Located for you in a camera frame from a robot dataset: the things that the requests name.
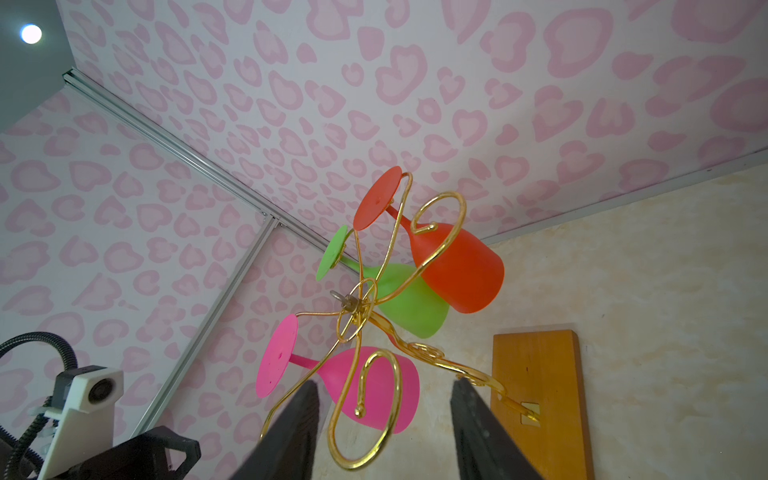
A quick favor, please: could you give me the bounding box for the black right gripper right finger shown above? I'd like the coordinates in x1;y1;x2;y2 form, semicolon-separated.
450;379;542;480

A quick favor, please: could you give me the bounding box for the aluminium frame back rail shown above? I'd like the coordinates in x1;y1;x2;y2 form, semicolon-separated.
482;146;767;245

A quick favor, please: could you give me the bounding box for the round ceiling spot light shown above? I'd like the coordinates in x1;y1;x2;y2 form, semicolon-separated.
19;23;43;45

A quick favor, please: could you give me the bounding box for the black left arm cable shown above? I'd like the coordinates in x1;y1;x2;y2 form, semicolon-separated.
0;331;79;480

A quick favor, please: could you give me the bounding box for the gold wire wine glass rack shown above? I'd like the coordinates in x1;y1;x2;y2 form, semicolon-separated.
259;172;595;480

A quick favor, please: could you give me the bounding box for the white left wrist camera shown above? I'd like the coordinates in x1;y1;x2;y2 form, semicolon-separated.
38;365;124;479

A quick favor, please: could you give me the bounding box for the aluminium frame left post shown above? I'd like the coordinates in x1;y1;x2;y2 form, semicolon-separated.
62;68;329;253

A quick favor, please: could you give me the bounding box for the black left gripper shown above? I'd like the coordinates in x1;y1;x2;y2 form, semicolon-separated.
65;426;201;480

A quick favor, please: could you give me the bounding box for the aluminium frame left strut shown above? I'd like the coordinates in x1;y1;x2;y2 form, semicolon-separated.
131;215;280;437

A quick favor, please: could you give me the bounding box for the red wine glass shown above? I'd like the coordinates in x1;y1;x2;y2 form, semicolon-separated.
353;166;505;314

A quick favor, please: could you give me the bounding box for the green wine glass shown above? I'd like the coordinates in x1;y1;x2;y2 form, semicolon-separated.
316;226;450;339

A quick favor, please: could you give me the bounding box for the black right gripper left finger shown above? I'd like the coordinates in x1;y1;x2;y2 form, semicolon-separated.
231;381;320;480

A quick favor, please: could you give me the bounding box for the pink wine glass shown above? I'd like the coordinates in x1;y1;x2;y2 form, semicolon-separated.
255;313;421;434

